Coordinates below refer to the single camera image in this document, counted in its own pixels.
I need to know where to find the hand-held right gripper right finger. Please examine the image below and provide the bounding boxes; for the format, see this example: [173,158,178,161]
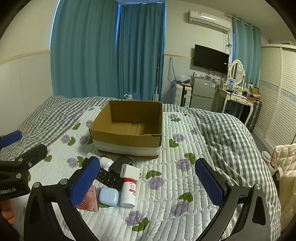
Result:
[195,158,271,241]

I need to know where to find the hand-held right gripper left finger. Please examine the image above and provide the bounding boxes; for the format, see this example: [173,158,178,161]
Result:
[23,156,101,241]

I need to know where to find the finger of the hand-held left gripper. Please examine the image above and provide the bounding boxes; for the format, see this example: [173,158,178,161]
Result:
[0,144,48,179]
[0,130,23,149]

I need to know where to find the black remote control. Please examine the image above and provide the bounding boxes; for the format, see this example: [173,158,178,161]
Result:
[95,167,123,191]

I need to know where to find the white tube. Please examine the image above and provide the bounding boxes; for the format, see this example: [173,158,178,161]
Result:
[87,152,103,161]

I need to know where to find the black power bank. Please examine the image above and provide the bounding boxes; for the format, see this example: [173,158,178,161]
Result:
[109,156,133,176]

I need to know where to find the white bottle with red label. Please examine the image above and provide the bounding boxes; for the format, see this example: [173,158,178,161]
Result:
[120,178,137,208]

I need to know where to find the white charger adapter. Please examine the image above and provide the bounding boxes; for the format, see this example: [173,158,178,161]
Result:
[120,164,141,180]

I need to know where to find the cardboard box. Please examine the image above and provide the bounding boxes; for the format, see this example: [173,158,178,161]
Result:
[89,100,164,160]

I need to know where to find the person's left hand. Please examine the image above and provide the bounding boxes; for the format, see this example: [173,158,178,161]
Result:
[0,200,18,226]

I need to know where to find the pink floral card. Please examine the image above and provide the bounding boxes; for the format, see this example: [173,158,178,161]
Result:
[75,184,100,212]

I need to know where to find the light blue earbuds case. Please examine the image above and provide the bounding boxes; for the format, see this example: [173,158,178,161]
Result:
[99,187,119,206]

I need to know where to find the white round earbuds case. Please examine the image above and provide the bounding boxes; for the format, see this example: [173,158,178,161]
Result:
[101,157,114,168]

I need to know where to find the grey gingham blanket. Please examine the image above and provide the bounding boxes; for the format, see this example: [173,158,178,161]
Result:
[17,96,281,241]

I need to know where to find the white cup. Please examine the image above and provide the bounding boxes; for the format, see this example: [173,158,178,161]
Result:
[262,151,279,176]

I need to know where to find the cream quilted jacket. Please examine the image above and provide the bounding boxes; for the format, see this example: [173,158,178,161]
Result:
[268,144,296,232]

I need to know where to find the plaid suitcase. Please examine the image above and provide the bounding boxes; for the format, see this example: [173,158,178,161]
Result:
[245,100,263,132]

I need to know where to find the grey fridge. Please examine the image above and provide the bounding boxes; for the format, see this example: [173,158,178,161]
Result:
[190,76,219,114]

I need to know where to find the white dressing table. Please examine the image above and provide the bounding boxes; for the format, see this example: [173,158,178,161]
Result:
[217,87,255,130]

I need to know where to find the white ribbed suitcase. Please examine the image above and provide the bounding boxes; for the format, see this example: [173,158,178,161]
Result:
[173,83,192,107]

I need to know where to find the clear water jug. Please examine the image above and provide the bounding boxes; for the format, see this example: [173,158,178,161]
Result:
[124,91,141,100]

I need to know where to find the white mop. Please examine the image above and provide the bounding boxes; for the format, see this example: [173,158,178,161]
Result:
[153,53,161,102]

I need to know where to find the clear plastic bag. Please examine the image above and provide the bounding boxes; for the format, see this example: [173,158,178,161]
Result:
[177,74,192,84]

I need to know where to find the white slatted wardrobe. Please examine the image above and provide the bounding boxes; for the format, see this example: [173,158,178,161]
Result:
[253,44,296,160]

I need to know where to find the oval vanity mirror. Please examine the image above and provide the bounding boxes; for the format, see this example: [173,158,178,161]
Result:
[228,60,246,87]

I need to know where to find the wide teal curtain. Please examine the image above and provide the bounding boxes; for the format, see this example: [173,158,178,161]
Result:
[50,0,122,99]

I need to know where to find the light teal curtain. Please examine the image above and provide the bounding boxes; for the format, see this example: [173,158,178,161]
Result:
[232,16,262,86]

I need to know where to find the narrow teal curtain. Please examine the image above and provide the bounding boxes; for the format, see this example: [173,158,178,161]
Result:
[118,3,166,101]

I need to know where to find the white air conditioner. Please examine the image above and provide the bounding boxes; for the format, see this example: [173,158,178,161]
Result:
[188,9,232,32]

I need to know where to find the hanging wall cables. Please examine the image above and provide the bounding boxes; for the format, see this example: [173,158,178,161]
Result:
[168,58,178,87]

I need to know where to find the black wall television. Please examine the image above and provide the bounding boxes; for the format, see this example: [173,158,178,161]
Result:
[193,44,230,75]

